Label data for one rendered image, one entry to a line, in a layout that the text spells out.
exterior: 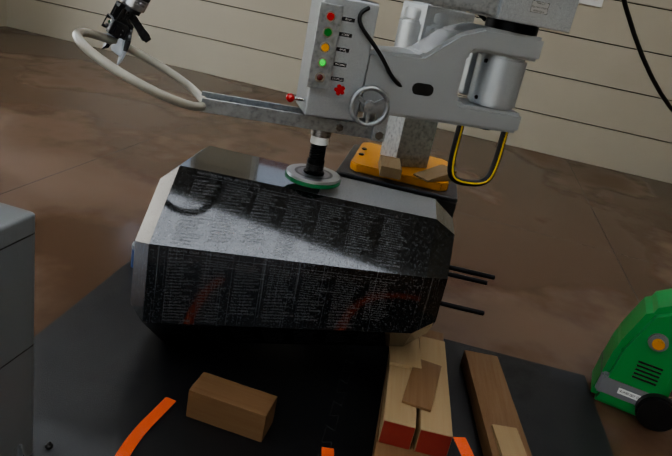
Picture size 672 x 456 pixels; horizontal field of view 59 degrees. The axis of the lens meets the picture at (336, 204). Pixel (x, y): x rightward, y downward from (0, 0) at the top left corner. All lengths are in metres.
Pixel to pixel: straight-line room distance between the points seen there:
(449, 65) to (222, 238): 1.04
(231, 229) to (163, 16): 7.26
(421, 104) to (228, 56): 6.79
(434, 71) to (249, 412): 1.39
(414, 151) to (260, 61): 5.87
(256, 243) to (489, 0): 1.20
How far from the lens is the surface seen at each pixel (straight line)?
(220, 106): 2.16
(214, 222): 2.24
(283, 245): 2.19
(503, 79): 2.38
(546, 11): 2.37
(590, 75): 8.22
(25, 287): 1.88
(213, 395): 2.28
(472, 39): 2.28
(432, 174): 2.93
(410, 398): 2.32
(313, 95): 2.13
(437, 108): 2.28
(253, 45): 8.73
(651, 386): 3.09
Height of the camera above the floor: 1.58
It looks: 20 degrees down
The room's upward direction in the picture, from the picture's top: 11 degrees clockwise
